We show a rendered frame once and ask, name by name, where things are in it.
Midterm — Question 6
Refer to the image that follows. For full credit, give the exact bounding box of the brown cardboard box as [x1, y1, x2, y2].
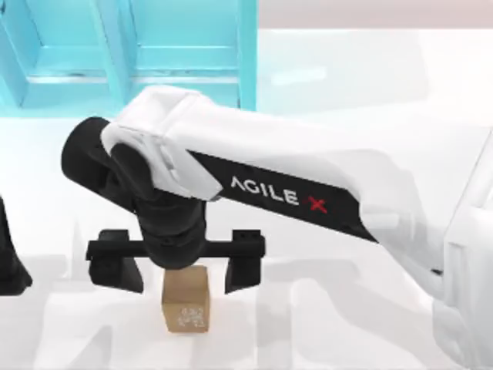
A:
[161, 264, 212, 335]

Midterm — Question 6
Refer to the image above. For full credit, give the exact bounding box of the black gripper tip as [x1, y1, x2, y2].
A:
[0, 196, 34, 298]

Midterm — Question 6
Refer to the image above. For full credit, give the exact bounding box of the light blue rack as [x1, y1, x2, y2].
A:
[0, 0, 258, 119]

